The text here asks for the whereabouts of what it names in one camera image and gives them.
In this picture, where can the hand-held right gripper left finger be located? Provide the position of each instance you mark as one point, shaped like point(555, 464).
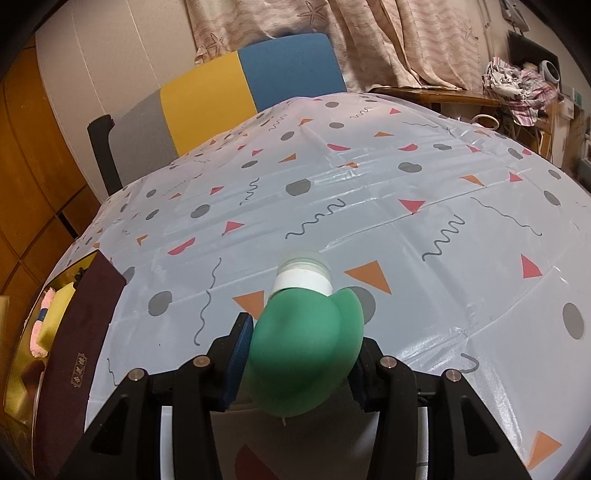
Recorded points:
point(238, 364)

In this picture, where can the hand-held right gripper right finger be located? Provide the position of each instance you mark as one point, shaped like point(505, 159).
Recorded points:
point(367, 374)

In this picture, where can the green soft bottle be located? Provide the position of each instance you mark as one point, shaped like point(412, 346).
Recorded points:
point(300, 350)

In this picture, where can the dark maroon box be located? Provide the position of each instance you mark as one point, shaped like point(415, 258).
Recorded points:
point(74, 369)

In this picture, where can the patterned plastic tablecloth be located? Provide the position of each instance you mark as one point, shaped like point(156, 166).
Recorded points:
point(415, 240)

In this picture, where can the grey yellow blue chair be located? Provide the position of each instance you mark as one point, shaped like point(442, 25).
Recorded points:
point(207, 101)

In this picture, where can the wooden wardrobe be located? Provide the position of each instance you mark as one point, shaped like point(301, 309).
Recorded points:
point(32, 184)

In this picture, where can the wooden side table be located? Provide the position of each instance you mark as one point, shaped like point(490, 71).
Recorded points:
point(438, 94)

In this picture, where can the pile of clothes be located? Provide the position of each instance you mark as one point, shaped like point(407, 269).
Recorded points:
point(517, 87)

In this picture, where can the pink patterned curtain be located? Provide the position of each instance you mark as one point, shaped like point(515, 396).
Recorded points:
point(369, 37)

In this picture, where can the black monitor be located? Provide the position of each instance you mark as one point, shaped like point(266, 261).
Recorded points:
point(526, 50)

